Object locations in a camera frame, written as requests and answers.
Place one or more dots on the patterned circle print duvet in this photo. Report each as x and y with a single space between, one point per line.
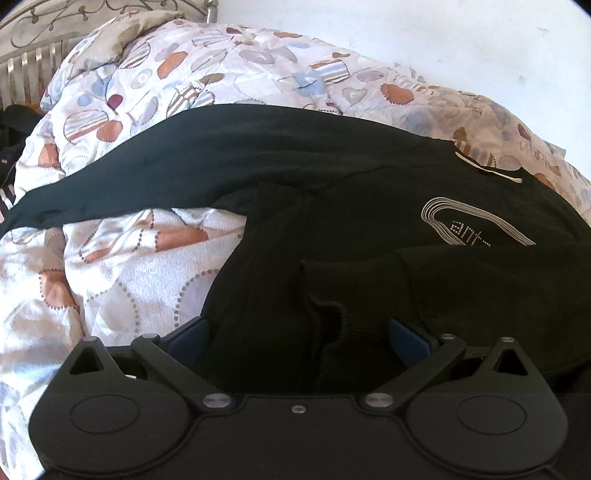
97 283

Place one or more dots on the dark clothes pile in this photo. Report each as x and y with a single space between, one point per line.
17 123

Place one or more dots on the black t-shirt with print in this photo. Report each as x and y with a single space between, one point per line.
350 224

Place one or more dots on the beige pillow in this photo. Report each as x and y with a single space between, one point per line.
106 45

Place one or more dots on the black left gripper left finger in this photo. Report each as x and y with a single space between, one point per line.
171 359

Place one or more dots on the metal ornate bed headboard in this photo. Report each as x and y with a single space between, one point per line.
36 36

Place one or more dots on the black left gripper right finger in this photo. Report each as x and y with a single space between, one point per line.
425 357

